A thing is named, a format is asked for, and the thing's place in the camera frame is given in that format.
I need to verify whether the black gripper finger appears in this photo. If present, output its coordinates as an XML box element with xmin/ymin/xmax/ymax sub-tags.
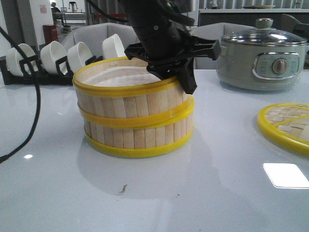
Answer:
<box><xmin>176</xmin><ymin>59</ymin><xmax>197</xmax><ymax>95</ymax></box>

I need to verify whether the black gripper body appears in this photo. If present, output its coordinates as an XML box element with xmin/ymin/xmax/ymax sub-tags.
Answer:
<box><xmin>125</xmin><ymin>19</ymin><xmax>221</xmax><ymax>79</ymax></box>

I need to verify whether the bamboo steamer tier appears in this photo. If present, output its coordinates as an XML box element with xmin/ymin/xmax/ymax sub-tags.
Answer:
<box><xmin>81</xmin><ymin>96</ymin><xmax>194</xmax><ymax>158</ymax></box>
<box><xmin>73</xmin><ymin>57</ymin><xmax>193</xmax><ymax>118</ymax></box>

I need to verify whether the woven bamboo steamer lid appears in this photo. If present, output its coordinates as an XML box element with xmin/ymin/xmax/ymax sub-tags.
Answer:
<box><xmin>257</xmin><ymin>103</ymin><xmax>309</xmax><ymax>156</ymax></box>

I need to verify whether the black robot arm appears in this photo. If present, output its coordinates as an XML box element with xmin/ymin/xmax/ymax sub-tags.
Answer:
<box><xmin>119</xmin><ymin>0</ymin><xmax>221</xmax><ymax>94</ymax></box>

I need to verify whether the right grey chair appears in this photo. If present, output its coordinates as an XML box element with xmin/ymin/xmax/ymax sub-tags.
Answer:
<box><xmin>191</xmin><ymin>22</ymin><xmax>253</xmax><ymax>70</ymax></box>

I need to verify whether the grey chair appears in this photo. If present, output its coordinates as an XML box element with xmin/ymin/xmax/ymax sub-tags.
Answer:
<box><xmin>191</xmin><ymin>22</ymin><xmax>253</xmax><ymax>70</ymax></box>
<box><xmin>61</xmin><ymin>23</ymin><xmax>139</xmax><ymax>57</ymax></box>

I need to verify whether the white bowl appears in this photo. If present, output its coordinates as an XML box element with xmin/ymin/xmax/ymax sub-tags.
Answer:
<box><xmin>102</xmin><ymin>34</ymin><xmax>126</xmax><ymax>59</ymax></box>
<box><xmin>41</xmin><ymin>41</ymin><xmax>67</xmax><ymax>74</ymax></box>
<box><xmin>67</xmin><ymin>42</ymin><xmax>93</xmax><ymax>73</ymax></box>
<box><xmin>6</xmin><ymin>43</ymin><xmax>35</xmax><ymax>76</ymax></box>

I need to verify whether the left grey chair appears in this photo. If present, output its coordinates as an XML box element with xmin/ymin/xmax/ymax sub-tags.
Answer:
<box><xmin>61</xmin><ymin>23</ymin><xmax>139</xmax><ymax>57</ymax></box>

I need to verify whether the green electric cooking pot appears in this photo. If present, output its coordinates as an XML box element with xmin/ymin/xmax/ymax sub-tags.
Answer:
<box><xmin>217</xmin><ymin>42</ymin><xmax>309</xmax><ymax>91</ymax></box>

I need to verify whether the glass pot lid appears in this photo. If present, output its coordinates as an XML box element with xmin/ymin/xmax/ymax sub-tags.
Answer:
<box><xmin>222</xmin><ymin>18</ymin><xmax>307</xmax><ymax>46</ymax></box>

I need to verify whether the red cylinder bin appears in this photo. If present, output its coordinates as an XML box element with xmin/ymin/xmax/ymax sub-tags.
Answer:
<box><xmin>42</xmin><ymin>24</ymin><xmax>58</xmax><ymax>45</ymax></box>

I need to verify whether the black dish rack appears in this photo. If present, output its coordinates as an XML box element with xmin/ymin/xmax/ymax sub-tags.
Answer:
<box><xmin>0</xmin><ymin>47</ymin><xmax>104</xmax><ymax>86</ymax></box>

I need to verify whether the black cable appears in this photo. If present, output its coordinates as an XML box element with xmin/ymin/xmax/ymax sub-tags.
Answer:
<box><xmin>0</xmin><ymin>26</ymin><xmax>41</xmax><ymax>164</ymax></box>

